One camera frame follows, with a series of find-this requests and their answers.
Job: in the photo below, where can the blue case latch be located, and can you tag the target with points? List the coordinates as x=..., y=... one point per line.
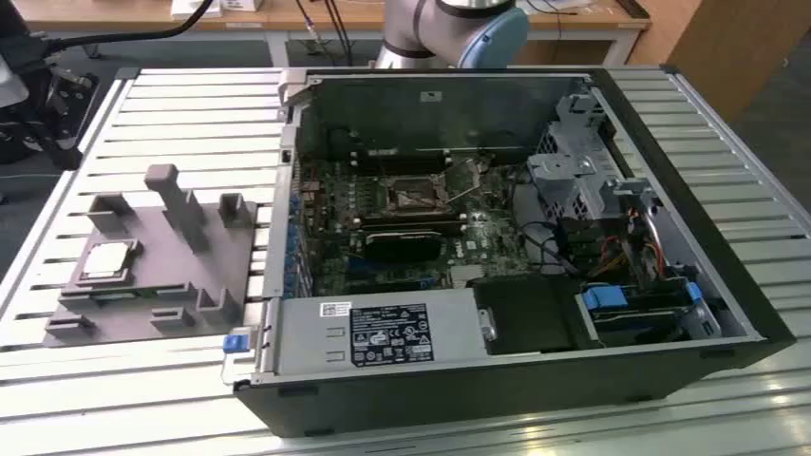
x=235, y=344

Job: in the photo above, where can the wooden desk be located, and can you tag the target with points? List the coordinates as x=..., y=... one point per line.
x=190, y=21

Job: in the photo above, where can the black plastic shroud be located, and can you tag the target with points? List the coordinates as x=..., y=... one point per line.
x=533, y=313

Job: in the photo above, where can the grey parts rack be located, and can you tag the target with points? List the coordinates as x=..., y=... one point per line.
x=159, y=247

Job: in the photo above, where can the white boxes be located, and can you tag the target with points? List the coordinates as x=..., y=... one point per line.
x=215, y=5

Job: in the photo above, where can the metal locking lever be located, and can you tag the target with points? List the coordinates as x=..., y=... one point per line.
x=461, y=192

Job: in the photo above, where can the wooden cabinet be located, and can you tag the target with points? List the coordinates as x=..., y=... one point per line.
x=729, y=52

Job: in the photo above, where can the black open PC case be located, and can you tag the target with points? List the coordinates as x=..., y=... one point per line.
x=482, y=394

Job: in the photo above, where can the silver CPU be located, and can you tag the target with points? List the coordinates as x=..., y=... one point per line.
x=109, y=259

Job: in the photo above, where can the silver drive cage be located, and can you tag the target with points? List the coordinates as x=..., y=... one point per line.
x=570, y=180

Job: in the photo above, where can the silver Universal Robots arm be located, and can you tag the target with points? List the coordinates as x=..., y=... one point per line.
x=413, y=24

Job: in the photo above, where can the green RAM stick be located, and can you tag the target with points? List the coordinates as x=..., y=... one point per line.
x=121, y=297

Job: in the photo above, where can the CPU socket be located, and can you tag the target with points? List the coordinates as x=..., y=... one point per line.
x=415, y=195

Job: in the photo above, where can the green motherboard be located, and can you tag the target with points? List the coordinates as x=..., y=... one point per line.
x=482, y=237

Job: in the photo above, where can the silver power supply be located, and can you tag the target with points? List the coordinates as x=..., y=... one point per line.
x=305, y=332

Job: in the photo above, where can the hard disk in blue carrier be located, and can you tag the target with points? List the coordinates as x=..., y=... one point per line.
x=605, y=299

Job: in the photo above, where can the blue plastic clip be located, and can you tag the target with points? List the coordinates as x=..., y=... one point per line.
x=693, y=292

